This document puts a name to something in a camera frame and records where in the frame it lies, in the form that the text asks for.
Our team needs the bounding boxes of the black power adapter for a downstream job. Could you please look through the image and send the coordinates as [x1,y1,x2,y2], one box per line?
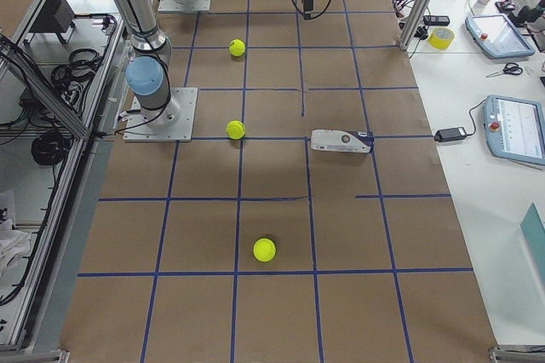
[433,127,468,142]

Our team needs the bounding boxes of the tennis ball centre row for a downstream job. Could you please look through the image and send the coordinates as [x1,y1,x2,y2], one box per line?
[228,38,246,57]

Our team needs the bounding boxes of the near blue teach pendant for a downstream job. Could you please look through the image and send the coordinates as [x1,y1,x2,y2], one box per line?
[483,95,544,166]

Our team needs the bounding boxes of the tennis ball near front edge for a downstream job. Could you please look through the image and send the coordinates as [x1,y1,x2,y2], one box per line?
[252,238,277,262]

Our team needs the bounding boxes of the yellow tape roll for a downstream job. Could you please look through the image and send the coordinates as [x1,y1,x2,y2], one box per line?
[428,26,455,50]

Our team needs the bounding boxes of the white blue tennis ball can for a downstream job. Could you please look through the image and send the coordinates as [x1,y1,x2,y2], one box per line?
[311,130,374,153]

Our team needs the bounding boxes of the blue teach pendant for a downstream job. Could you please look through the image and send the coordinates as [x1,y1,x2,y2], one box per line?
[483,95,544,166]
[465,14,535,59]

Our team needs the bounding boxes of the far blue teach pendant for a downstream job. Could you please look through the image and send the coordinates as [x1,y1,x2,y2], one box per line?
[465,14,535,59]

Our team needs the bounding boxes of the tennis ball by near base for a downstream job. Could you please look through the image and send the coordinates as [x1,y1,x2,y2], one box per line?
[226,120,246,140]

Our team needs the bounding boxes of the black handled scissors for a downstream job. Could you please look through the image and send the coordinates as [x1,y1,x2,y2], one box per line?
[486,62,523,78]

